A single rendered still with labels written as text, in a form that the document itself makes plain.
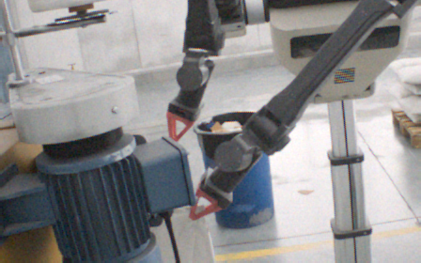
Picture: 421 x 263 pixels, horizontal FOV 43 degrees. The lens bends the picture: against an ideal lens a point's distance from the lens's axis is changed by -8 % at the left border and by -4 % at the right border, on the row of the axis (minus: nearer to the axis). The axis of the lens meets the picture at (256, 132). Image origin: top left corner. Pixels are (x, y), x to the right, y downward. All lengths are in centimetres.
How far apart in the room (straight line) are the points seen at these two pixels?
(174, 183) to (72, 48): 883
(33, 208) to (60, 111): 17
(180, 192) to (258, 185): 263
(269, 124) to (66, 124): 49
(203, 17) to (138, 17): 812
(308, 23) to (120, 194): 80
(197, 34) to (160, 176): 47
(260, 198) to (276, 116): 242
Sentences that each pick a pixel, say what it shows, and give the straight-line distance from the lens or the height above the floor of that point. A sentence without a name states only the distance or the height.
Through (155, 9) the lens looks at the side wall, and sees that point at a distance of 920.
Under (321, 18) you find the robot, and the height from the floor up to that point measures 140.
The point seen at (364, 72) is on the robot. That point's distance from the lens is 158.
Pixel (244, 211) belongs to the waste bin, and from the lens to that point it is 347.
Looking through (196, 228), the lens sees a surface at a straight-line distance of 119.
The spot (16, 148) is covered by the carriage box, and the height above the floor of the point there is 133.
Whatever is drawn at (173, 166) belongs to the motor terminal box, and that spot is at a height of 128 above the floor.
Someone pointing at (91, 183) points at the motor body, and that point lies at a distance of 75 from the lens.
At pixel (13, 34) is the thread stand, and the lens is 96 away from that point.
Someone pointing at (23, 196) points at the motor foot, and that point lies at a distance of 81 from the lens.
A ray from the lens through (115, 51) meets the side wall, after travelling 940.
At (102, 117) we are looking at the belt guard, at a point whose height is 138.
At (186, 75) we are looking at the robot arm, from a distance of 114.
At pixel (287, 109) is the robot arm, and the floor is 127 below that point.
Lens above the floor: 153
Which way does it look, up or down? 16 degrees down
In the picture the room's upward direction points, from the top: 8 degrees counter-clockwise
